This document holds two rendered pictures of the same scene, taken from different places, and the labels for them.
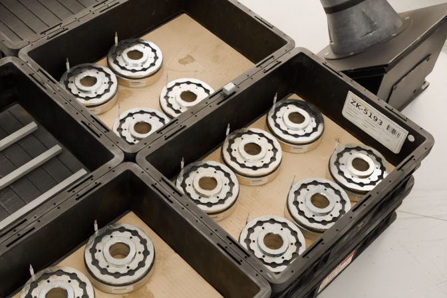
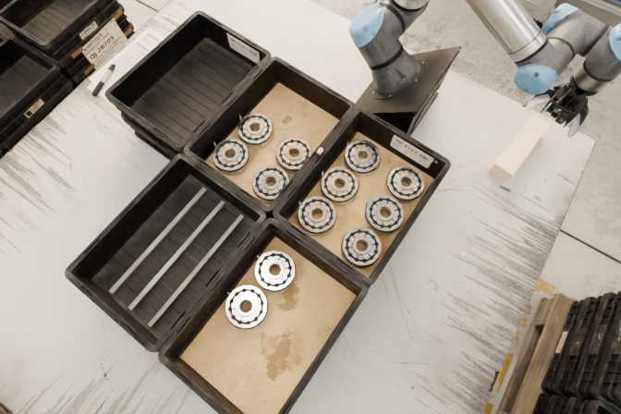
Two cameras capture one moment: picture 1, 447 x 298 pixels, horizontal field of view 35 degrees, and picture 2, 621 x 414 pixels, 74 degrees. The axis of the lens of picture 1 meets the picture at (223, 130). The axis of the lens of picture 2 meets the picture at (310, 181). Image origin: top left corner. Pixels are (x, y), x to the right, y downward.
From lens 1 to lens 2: 35 cm
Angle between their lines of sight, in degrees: 18
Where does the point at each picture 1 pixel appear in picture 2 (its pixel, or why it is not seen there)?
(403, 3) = not seen: outside the picture
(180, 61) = (283, 121)
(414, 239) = (440, 206)
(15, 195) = (205, 238)
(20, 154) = (200, 210)
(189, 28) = (284, 94)
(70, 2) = (203, 89)
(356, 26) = (391, 78)
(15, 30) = (175, 118)
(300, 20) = (350, 59)
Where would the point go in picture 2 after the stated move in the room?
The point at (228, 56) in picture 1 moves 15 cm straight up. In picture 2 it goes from (312, 111) to (313, 80)
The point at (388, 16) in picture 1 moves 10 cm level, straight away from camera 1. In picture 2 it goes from (411, 66) to (415, 42)
